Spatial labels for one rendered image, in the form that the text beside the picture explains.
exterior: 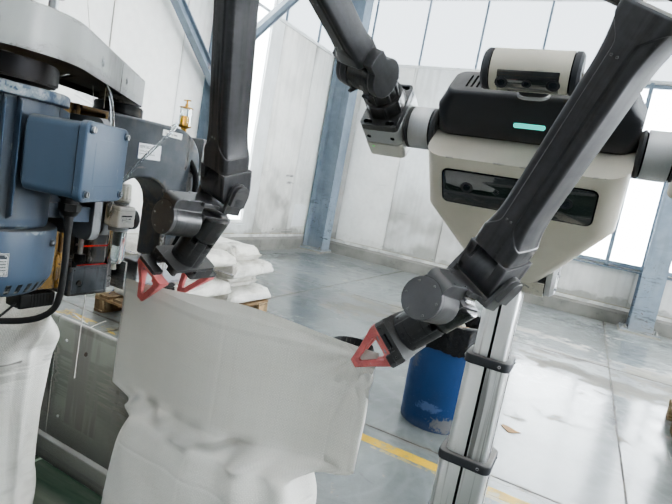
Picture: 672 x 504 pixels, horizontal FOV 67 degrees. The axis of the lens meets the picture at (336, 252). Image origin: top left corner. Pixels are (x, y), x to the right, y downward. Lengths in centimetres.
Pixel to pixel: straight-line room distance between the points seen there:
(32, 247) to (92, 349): 100
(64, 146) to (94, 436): 123
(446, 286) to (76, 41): 52
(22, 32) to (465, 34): 905
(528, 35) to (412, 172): 283
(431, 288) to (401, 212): 859
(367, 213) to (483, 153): 843
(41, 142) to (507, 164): 77
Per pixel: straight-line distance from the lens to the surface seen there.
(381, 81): 102
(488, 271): 69
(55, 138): 65
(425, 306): 64
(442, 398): 303
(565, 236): 111
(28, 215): 70
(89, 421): 175
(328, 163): 962
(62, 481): 165
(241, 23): 79
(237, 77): 81
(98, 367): 167
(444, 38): 960
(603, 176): 102
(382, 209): 935
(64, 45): 68
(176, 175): 110
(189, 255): 92
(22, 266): 70
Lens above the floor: 128
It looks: 7 degrees down
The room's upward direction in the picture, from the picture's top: 11 degrees clockwise
